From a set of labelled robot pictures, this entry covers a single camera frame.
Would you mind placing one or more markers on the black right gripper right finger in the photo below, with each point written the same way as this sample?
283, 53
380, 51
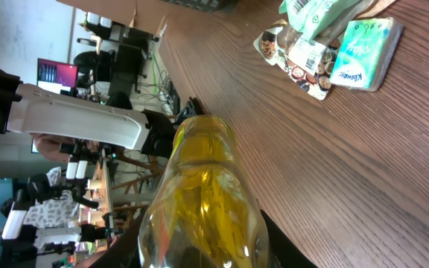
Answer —
284, 253

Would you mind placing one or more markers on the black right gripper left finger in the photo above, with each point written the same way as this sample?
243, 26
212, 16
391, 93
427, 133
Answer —
124, 253

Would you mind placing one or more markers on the clear bottle yellow liquid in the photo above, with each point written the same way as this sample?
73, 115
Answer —
204, 213

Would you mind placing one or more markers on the brown patterned snack packet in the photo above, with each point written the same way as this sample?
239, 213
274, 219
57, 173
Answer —
308, 63

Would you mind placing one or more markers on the green white tissue pack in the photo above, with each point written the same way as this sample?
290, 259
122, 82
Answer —
365, 53

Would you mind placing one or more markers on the teal white snack packet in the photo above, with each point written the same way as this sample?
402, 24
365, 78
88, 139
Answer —
310, 17

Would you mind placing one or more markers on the beige brown paper pouch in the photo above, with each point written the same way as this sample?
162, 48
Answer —
363, 9

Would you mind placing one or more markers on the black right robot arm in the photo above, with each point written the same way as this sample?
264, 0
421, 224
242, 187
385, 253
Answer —
26, 108

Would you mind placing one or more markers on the distant white black robot arm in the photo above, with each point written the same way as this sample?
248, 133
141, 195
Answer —
54, 215

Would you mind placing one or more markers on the red screen computer monitor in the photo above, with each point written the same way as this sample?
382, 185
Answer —
57, 77

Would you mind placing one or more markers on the black office chair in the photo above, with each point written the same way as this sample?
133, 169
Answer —
100, 64

